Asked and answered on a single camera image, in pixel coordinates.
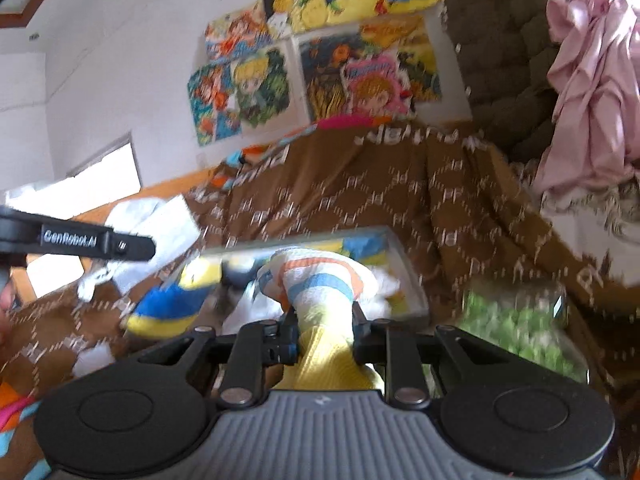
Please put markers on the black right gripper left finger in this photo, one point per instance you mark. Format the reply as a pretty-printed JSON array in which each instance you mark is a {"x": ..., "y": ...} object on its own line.
[{"x": 234, "y": 365}]

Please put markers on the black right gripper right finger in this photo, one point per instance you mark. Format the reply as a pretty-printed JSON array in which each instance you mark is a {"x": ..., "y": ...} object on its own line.
[{"x": 453, "y": 356}]

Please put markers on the striped colourful sock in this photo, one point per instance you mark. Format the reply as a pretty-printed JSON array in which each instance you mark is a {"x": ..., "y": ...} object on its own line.
[{"x": 325, "y": 309}]

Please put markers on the blue yellow sock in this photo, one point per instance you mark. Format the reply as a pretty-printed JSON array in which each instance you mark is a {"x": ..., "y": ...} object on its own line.
[{"x": 167, "y": 311}]

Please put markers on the green patterned fabric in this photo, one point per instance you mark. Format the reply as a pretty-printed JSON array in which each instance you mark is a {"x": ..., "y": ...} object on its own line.
[{"x": 527, "y": 319}]

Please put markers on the brown patterned blanket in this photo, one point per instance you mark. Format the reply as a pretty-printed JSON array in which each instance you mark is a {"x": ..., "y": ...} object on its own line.
[{"x": 460, "y": 211}]

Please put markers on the red hair character painting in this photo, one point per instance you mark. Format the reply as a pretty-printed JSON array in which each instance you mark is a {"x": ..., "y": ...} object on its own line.
[{"x": 211, "y": 94}]

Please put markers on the dark orange fish painting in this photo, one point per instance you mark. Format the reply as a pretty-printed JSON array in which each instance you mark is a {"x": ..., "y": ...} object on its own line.
[{"x": 322, "y": 60}]

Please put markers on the pink crumpled garment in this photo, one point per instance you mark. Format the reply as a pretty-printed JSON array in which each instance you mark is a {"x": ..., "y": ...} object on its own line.
[{"x": 595, "y": 143}]

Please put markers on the brown quilted jacket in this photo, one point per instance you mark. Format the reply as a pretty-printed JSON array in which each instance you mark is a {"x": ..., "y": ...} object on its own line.
[{"x": 504, "y": 52}]

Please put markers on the blond character wall painting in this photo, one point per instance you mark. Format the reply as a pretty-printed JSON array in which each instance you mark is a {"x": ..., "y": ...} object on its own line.
[{"x": 262, "y": 89}]

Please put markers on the pink girl wall painting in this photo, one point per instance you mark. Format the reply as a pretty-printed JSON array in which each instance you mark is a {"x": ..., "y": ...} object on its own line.
[{"x": 375, "y": 86}]

